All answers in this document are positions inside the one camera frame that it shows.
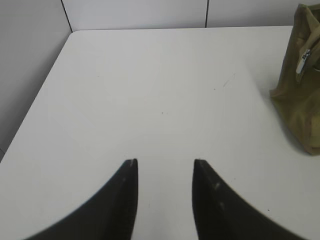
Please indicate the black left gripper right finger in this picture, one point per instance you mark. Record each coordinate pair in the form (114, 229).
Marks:
(221, 214)

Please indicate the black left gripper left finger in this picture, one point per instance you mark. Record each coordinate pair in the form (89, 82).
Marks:
(108, 215)

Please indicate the silver zipper pull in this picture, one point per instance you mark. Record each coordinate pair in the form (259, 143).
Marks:
(302, 61)

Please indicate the yellow canvas bag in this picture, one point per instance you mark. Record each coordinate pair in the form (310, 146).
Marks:
(297, 96)

